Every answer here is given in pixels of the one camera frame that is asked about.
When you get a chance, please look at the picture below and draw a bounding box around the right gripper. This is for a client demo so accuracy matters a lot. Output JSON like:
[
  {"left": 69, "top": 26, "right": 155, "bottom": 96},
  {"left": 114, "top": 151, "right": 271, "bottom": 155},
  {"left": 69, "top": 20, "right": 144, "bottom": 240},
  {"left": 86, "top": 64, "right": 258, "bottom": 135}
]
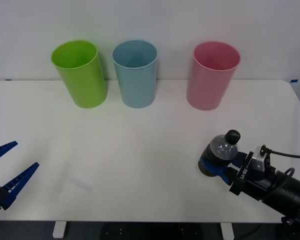
[{"left": 200, "top": 150, "right": 284, "bottom": 200}]

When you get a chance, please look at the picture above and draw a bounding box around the pink plastic bin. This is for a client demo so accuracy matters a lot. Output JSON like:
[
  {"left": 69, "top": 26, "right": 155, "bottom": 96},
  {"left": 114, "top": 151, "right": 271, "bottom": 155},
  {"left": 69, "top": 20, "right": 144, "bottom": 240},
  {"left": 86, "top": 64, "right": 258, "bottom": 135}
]
[{"left": 186, "top": 41, "right": 242, "bottom": 112}]

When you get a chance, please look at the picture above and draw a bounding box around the dark plastic bottle black cap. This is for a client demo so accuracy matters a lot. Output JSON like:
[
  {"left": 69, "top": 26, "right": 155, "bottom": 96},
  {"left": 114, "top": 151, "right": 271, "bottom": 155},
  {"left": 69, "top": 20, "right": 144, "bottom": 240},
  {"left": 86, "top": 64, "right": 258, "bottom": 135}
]
[{"left": 197, "top": 129, "right": 242, "bottom": 179}]

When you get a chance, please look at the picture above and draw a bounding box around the pale blue plastic bin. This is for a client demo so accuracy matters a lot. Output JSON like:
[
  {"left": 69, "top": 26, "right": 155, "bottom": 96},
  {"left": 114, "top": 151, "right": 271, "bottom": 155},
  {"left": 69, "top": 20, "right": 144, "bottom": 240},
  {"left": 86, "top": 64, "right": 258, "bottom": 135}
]
[{"left": 111, "top": 39, "right": 158, "bottom": 109}]

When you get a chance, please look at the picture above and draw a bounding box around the green plastic bin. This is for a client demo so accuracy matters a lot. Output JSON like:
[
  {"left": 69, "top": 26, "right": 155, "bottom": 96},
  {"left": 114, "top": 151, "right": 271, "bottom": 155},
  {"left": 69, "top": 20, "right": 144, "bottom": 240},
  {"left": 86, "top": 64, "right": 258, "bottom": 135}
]
[{"left": 50, "top": 39, "right": 109, "bottom": 109}]

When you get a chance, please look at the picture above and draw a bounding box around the white table leg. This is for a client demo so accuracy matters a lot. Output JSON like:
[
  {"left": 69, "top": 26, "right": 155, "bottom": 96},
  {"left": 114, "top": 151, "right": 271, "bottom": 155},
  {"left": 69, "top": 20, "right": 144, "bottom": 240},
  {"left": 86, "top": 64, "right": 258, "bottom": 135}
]
[
  {"left": 52, "top": 221, "right": 67, "bottom": 239},
  {"left": 220, "top": 222, "right": 234, "bottom": 240}
]

